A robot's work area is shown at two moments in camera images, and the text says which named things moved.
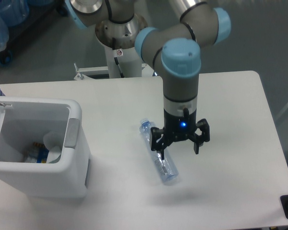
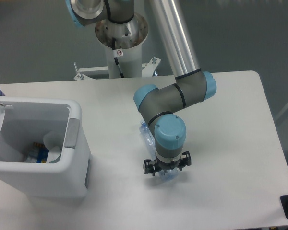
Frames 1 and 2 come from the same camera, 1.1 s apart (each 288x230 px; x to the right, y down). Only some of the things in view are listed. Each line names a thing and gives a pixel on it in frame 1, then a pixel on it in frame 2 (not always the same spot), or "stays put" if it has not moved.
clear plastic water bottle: [167, 168] stays put
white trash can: [16, 122] stays put
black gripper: [179, 128] to [168, 166]
